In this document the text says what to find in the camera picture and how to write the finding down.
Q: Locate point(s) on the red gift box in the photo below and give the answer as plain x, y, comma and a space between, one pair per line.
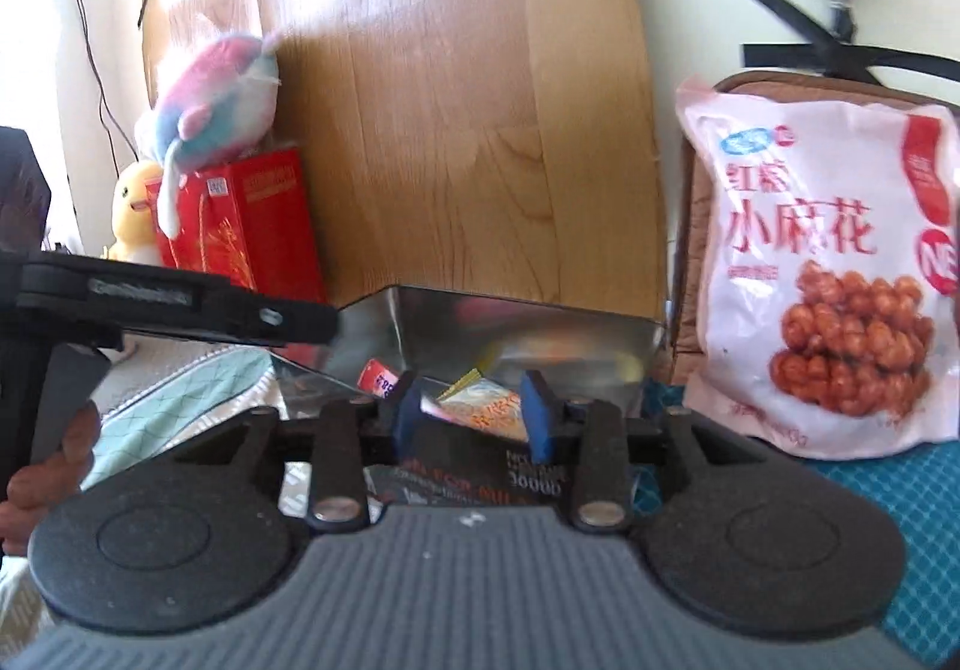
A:
262, 220

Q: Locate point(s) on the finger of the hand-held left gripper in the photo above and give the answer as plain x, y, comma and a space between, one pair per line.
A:
187, 310

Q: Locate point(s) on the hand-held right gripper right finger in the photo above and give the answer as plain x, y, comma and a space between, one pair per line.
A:
538, 415

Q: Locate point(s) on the pastel plush toy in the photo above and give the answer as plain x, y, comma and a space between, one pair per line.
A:
217, 107

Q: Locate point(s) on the wooden board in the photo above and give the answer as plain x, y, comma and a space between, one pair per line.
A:
450, 115

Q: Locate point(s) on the person's left hand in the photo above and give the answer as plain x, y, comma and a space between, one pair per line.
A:
52, 490

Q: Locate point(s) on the black tape strip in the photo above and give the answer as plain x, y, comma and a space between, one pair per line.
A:
915, 60
795, 13

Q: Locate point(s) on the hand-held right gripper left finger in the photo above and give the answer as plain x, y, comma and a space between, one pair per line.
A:
409, 418

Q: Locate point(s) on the orange snack packet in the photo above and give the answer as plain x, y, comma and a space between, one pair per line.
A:
487, 411

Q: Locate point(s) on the brown seat cushion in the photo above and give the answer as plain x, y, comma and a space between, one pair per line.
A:
686, 280

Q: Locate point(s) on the yellow duck plush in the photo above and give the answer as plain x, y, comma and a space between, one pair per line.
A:
135, 212

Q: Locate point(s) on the black printed cardboard box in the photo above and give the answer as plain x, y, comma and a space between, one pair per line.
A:
480, 325

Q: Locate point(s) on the large pink snack bag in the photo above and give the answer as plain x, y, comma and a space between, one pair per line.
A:
810, 227

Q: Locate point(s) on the red snack packet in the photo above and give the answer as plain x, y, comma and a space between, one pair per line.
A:
375, 377

